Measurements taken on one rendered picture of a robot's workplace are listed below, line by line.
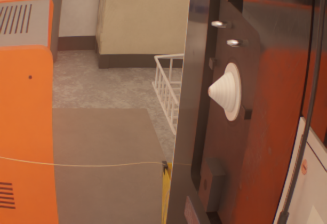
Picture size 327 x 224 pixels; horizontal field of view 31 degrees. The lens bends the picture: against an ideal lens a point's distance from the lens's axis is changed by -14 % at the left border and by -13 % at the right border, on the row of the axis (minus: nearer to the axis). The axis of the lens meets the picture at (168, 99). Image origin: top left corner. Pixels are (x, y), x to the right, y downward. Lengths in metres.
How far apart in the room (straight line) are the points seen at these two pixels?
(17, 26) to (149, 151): 0.61
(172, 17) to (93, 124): 2.26
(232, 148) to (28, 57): 0.43
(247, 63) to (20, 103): 0.49
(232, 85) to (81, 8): 3.54
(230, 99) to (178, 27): 3.25
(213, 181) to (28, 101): 0.42
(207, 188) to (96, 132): 0.95
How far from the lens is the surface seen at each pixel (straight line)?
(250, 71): 0.65
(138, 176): 1.49
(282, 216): 0.49
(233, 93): 0.68
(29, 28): 1.13
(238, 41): 0.65
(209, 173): 0.74
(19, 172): 1.11
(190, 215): 0.84
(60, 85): 3.73
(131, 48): 3.93
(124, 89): 3.70
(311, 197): 0.47
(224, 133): 0.73
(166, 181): 1.09
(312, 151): 0.47
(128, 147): 1.61
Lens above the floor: 1.48
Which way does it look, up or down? 24 degrees down
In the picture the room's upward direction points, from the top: 6 degrees clockwise
